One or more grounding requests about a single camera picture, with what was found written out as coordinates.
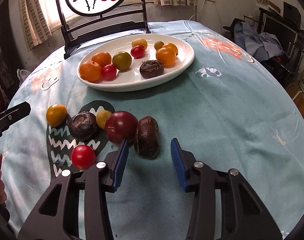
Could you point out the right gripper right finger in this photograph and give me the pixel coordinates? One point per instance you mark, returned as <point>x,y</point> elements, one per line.
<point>243,214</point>

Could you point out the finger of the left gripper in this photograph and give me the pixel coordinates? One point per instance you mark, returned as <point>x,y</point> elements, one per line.
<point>13,115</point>

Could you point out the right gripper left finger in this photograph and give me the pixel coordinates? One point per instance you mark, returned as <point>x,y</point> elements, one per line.
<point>55,216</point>

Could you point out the orange-green citrus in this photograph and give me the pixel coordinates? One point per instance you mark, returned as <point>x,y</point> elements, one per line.
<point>56,114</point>

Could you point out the dark water chestnut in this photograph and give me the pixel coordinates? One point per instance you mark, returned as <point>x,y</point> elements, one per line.
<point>151,68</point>
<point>147,140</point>
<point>83,126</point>

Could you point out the bumpy orange mandarin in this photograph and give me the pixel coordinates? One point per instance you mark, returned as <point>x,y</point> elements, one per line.
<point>90,71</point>

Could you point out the red cherry tomato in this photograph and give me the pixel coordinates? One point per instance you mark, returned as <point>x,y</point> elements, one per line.
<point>83,157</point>
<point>109,72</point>

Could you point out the large green-orange citrus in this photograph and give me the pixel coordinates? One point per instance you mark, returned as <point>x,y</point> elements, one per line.
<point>122,60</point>

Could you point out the dark water chestnut front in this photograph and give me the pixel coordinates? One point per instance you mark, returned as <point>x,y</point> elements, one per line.
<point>151,68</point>

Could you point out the pale yellow fruit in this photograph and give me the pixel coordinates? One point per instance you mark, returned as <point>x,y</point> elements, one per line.
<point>139,42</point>

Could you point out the small yellow-green kumquat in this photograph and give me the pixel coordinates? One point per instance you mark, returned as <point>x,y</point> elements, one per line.
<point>158,45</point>

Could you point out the smooth orange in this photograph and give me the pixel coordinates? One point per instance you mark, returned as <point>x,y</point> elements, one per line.
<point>166,57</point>

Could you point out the orange tangerine with stem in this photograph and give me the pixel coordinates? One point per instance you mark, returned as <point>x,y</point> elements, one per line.
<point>172,46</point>

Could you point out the white plastic bag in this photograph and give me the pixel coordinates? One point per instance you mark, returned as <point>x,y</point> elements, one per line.
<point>22,74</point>

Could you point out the red cherry tomato in pile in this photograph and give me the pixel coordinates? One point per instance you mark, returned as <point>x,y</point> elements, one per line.
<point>83,157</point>

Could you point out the small yellow fruit behind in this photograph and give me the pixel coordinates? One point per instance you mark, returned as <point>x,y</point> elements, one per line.
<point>102,117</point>

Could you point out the left checkered curtain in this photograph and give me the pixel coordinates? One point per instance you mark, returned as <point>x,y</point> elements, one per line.
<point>34,25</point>

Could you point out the light blue tablecloth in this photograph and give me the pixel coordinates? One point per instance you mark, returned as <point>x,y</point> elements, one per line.
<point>226,108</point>

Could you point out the dark water chestnut upright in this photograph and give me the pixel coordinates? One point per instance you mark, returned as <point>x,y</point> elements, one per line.
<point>147,140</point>

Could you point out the mandarin on plate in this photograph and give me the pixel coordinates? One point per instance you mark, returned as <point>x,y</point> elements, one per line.
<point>102,58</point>

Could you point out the white oval plate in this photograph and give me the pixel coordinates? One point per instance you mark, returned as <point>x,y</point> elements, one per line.
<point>131,79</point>

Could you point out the small red tomato on plate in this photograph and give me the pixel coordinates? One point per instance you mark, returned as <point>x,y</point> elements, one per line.
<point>137,51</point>

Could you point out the painted round screen stand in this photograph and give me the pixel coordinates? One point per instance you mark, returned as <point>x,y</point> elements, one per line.
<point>99,10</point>

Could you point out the blue clothes pile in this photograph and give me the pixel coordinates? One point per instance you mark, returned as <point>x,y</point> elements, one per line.
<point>262,47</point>

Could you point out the black metal shelf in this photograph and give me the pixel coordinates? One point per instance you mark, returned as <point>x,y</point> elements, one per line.
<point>286,26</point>

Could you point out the framed picture on wall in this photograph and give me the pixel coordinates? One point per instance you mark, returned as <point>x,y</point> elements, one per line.
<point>9,57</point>

